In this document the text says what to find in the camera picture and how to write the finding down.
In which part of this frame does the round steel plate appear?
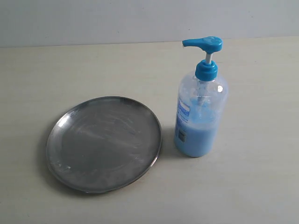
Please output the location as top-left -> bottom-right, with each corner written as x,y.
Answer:
45,96 -> 162,194

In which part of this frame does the blue pump soap bottle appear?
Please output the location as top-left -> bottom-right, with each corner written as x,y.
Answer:
174,36 -> 228,157

